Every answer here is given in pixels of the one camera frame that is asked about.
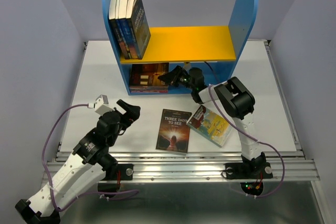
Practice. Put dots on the Three Days to See book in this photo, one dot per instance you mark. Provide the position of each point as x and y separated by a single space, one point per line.
174 133

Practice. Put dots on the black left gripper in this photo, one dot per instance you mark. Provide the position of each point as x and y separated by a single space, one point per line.
133 112

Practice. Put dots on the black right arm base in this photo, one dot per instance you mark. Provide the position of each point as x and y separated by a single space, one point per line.
242 171

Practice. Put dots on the blue and yellow bookshelf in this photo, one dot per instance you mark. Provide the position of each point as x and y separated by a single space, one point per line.
214 49

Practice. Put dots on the upright book on shelf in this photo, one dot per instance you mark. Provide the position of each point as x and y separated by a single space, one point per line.
121 13
115 27

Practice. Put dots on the Huckleberry Finn paperback book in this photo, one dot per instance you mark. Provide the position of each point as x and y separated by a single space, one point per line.
210 125

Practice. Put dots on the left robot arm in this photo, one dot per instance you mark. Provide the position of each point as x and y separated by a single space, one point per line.
88 163

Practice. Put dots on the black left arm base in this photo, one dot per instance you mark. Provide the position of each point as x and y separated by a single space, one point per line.
111 183

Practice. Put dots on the upright blue orange book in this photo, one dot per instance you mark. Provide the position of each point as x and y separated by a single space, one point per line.
130 32

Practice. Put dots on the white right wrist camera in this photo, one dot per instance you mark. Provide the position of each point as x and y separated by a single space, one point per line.
187 65

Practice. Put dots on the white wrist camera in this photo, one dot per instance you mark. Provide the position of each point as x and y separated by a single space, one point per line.
187 65
101 105

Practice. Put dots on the Nineteen Eighty-Four book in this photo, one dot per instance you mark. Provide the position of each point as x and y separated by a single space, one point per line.
140 27

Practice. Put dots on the pink spine Roald Dahl book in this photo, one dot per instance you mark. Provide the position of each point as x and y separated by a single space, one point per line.
149 90

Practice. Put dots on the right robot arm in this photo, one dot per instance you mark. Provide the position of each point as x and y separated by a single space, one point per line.
238 103

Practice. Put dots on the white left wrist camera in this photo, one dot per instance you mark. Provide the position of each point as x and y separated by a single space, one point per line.
101 105

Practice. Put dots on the dark orange cover book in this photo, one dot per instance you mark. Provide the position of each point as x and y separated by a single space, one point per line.
147 75

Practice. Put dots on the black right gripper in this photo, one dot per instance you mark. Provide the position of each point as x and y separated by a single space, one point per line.
171 76

